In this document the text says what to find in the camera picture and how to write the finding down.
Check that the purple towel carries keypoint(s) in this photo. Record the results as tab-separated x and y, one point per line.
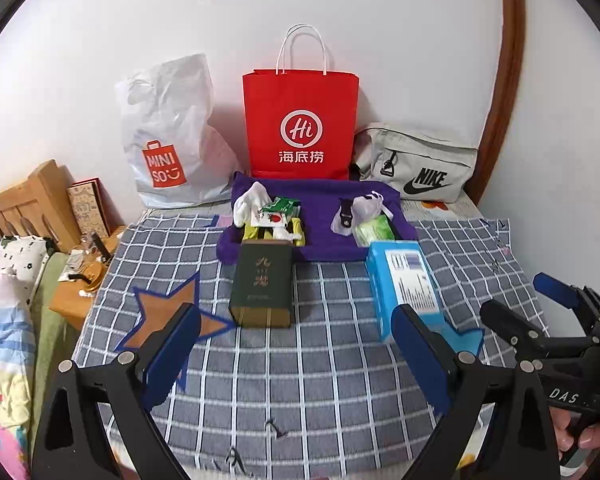
320	230

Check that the yellow pouch with black stripes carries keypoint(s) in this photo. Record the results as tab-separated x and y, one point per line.
260	234

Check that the brown wooden door frame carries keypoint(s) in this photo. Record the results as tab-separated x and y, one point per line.
510	70

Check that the clear bag with black strip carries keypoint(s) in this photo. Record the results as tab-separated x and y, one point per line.
345	215

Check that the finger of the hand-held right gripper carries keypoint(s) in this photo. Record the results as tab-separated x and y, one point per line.
520	327
555	290

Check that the blue cardboard box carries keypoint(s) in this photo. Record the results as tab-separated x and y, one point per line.
405	285

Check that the wooden bed headboard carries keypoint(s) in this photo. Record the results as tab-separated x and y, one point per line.
25	195

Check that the amber glass cup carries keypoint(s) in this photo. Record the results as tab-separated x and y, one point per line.
91	275

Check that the red paper bag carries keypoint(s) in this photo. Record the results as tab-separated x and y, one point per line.
300	110

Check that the green wet wipes packet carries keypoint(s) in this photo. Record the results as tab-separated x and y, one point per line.
375	232

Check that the white spotted pillow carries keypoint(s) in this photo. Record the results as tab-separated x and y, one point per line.
20	265

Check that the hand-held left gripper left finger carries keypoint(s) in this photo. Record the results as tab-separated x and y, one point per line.
172	355

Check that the grey waist bag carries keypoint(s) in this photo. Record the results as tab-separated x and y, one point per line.
420	160

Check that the patterned hardcover book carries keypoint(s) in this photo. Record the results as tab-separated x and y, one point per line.
90	207

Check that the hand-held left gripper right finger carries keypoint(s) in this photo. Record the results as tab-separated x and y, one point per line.
420	355

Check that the grey checkered cloth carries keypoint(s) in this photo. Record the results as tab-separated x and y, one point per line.
305	390

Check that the person's right hand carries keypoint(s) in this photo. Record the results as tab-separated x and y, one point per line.
580	430

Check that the dark green small packet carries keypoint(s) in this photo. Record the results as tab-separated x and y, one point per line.
282	205

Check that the white plastic shopping bag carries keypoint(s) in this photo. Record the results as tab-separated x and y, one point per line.
175	125

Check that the white printed bedsheet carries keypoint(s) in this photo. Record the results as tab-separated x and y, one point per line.
460	207

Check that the wooden nightstand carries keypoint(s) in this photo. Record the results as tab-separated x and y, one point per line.
72	305

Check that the dark green tea box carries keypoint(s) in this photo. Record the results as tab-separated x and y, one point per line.
261	285

